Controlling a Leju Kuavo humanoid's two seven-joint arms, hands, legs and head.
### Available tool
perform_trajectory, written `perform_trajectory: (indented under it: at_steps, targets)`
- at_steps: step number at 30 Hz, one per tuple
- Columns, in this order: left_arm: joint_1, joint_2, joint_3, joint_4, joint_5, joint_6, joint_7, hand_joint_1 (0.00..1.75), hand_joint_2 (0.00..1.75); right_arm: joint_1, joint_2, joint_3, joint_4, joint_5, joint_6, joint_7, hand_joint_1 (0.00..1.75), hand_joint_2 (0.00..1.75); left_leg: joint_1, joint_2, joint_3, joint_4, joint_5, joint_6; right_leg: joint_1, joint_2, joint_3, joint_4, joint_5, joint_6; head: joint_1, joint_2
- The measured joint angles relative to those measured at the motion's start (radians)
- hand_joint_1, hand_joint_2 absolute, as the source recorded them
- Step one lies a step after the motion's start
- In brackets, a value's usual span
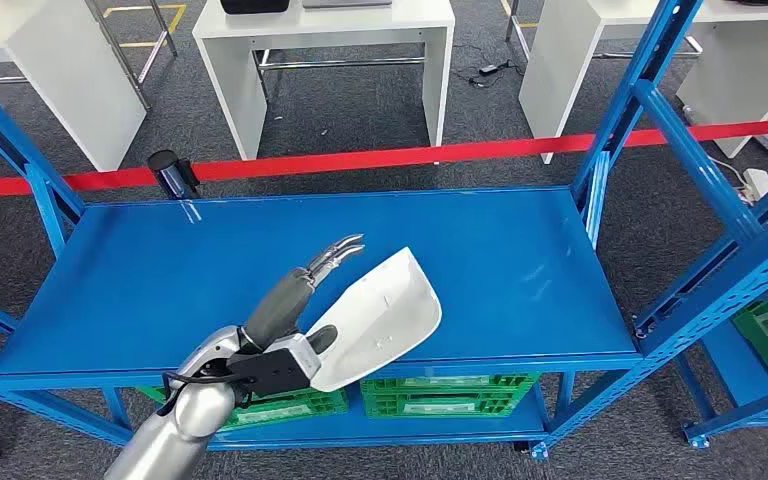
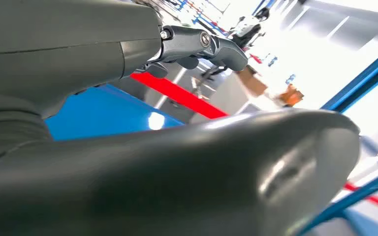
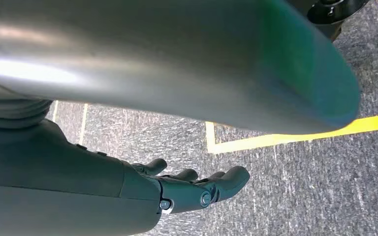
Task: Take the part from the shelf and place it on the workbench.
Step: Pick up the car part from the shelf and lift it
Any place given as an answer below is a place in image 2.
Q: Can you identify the red barrier tape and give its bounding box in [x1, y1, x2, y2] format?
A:
[130, 72, 378, 214]

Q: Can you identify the white black humanoid robot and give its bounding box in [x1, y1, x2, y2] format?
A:
[226, 6, 271, 50]

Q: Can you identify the brown cardboard box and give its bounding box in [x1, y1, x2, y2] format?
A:
[235, 65, 269, 98]

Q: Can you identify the orange box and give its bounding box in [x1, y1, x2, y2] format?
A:
[278, 84, 305, 107]

